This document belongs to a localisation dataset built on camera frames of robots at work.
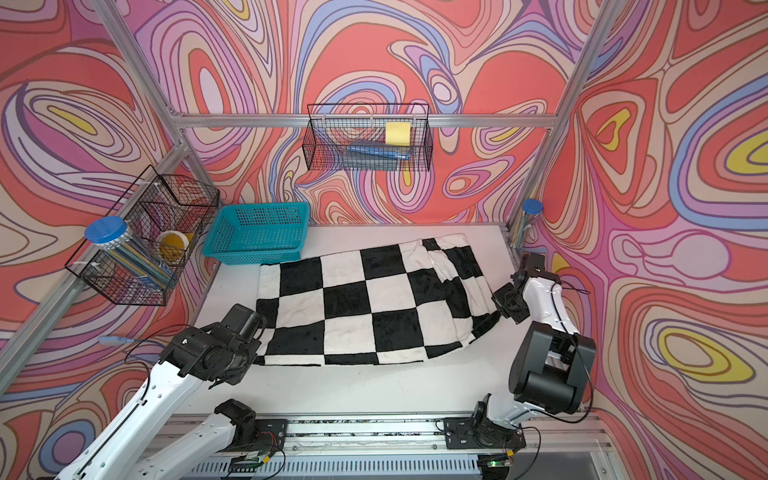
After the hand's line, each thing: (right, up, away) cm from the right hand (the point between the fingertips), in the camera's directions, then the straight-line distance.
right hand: (500, 313), depth 87 cm
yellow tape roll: (-87, +20, -13) cm, 91 cm away
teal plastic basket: (-84, +26, +32) cm, 94 cm away
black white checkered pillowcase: (-38, +1, +9) cm, 39 cm away
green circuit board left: (-69, -34, -15) cm, 78 cm away
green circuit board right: (-8, -32, -16) cm, 37 cm away
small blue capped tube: (+16, +33, +15) cm, 40 cm away
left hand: (-65, -7, -13) cm, 67 cm away
